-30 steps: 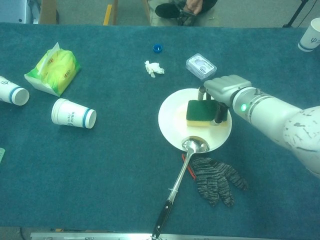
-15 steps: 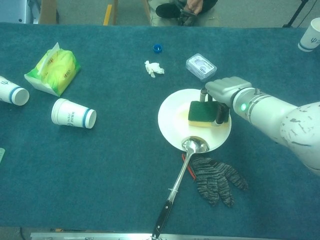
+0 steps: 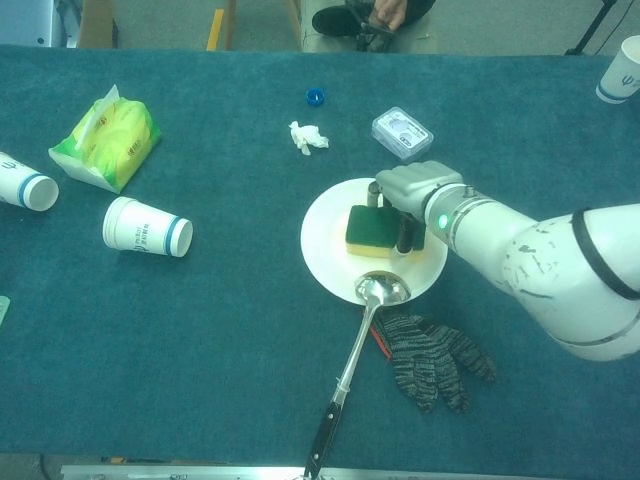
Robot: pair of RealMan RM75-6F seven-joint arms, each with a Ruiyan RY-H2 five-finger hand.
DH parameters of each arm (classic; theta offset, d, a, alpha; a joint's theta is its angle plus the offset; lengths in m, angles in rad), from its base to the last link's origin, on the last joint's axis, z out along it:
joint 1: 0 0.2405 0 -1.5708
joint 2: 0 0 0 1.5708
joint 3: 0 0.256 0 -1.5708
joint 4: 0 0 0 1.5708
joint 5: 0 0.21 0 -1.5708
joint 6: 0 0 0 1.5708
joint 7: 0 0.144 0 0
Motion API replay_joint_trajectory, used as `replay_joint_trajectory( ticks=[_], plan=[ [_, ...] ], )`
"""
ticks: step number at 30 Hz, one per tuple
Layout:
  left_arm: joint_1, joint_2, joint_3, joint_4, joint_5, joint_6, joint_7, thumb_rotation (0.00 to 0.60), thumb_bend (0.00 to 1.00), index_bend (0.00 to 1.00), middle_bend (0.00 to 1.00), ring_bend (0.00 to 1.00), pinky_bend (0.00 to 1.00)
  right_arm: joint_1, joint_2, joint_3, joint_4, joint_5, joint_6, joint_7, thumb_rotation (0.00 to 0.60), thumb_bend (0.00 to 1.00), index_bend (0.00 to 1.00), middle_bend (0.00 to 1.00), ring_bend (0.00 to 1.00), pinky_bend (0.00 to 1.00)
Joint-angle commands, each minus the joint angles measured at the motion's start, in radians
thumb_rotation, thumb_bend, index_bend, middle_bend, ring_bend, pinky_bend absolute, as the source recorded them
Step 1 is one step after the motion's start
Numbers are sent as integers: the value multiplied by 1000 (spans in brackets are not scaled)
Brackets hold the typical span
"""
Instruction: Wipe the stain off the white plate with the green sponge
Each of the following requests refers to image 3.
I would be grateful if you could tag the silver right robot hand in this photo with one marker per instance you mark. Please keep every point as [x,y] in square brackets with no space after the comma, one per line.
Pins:
[415,185]

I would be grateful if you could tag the green and yellow sponge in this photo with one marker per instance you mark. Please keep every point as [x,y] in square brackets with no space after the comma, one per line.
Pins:
[370,225]

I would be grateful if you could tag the white round plate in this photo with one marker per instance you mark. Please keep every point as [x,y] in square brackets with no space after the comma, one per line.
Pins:
[325,240]

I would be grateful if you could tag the white paper cup blue band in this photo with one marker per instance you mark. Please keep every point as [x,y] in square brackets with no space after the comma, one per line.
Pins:
[25,182]
[620,70]
[140,230]

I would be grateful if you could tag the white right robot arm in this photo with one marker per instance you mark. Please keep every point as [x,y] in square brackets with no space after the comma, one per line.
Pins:
[550,260]

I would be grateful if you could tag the teal carpet table cover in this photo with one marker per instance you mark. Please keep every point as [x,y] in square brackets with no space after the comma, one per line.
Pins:
[200,325]

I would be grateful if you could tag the clear plastic box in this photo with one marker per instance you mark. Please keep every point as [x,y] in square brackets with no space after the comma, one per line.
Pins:
[402,134]

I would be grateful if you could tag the crumpled white tissue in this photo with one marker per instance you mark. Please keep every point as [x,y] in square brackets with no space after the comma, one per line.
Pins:
[307,136]

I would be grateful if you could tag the blue bottle cap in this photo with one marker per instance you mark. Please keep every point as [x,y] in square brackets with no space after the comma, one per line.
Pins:
[315,97]

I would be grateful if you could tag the black phone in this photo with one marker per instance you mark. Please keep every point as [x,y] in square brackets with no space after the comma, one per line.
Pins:
[375,27]

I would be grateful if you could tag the grey knit work glove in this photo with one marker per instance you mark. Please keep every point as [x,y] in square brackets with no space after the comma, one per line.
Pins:
[425,350]

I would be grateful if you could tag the person seated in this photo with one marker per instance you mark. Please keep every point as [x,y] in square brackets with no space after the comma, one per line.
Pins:
[335,20]

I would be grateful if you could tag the wooden chair leg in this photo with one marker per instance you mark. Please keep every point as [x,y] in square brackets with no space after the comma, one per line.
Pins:
[294,22]

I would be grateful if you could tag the black tripod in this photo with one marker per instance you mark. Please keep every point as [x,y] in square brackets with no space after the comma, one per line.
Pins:
[592,27]

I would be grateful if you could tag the green yellow tissue pack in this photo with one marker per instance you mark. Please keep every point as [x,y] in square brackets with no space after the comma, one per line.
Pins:
[120,140]

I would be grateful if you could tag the brown cardboard box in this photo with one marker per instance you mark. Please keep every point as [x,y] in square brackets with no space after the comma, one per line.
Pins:
[95,25]

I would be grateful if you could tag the grey blue cabinet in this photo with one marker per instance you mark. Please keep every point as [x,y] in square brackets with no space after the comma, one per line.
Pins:
[25,20]

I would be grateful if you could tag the pale green flat object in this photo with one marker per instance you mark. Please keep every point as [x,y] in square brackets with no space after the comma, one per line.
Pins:
[4,310]

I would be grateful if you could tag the aluminium rail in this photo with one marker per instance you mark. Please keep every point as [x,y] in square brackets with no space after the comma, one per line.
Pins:
[200,472]

